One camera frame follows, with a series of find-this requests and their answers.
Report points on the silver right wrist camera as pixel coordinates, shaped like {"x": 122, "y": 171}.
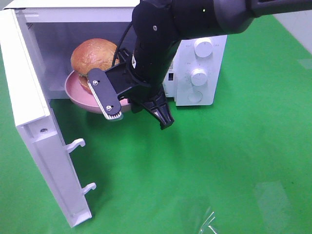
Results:
{"x": 106, "y": 109}

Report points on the upper white microwave knob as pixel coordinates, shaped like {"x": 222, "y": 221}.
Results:
{"x": 203, "y": 47}

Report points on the pink round plate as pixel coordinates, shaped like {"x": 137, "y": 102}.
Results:
{"x": 79, "y": 96}

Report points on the white microwave knob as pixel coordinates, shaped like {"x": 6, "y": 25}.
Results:
{"x": 203, "y": 47}
{"x": 199, "y": 77}

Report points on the white microwave door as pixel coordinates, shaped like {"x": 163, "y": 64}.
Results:
{"x": 34, "y": 119}

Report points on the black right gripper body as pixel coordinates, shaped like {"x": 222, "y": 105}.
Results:
{"x": 138, "y": 91}

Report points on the round white door release button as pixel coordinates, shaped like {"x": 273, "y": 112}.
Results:
{"x": 195, "y": 96}

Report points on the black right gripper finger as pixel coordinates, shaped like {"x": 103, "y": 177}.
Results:
{"x": 123, "y": 54}
{"x": 159, "y": 108}

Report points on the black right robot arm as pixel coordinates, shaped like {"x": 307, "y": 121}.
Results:
{"x": 161, "y": 25}

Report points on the burger with lettuce and cheese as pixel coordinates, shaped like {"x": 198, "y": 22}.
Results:
{"x": 92, "y": 53}

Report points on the white microwave oven body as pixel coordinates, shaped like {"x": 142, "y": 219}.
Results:
{"x": 62, "y": 25}

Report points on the lower white microwave knob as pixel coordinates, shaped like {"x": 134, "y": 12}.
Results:
{"x": 199, "y": 77}

